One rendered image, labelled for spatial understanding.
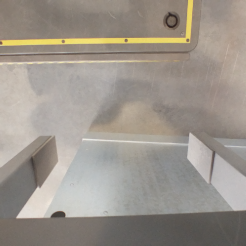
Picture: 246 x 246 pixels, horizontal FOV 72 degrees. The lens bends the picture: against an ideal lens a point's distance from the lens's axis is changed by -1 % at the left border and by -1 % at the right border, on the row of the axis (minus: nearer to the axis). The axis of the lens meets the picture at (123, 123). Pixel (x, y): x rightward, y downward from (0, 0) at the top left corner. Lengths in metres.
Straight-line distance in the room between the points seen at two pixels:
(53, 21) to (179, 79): 0.56
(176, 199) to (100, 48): 0.42
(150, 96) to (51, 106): 0.46
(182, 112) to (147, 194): 0.51
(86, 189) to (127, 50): 0.37
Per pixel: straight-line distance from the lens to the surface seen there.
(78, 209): 0.42
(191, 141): 0.16
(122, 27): 0.49
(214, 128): 0.97
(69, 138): 0.89
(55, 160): 0.17
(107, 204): 0.43
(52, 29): 0.52
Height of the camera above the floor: 0.80
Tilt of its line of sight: 74 degrees down
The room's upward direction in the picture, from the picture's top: 174 degrees clockwise
